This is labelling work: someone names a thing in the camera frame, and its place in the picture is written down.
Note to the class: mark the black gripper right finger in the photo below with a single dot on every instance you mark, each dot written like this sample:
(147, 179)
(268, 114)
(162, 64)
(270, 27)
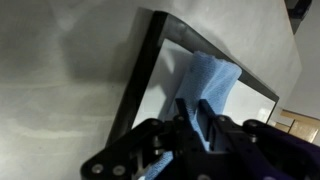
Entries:
(262, 151)

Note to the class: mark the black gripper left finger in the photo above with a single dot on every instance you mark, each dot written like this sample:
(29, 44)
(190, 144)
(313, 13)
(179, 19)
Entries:
(133, 154)

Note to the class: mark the blue towel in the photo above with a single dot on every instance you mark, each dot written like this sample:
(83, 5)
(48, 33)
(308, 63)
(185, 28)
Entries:
(205, 77)

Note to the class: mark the black framed whiteboard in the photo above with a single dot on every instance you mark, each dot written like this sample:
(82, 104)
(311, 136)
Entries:
(147, 73)

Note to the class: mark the wooden chair right far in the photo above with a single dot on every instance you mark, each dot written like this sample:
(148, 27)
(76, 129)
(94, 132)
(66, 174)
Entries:
(299, 125)

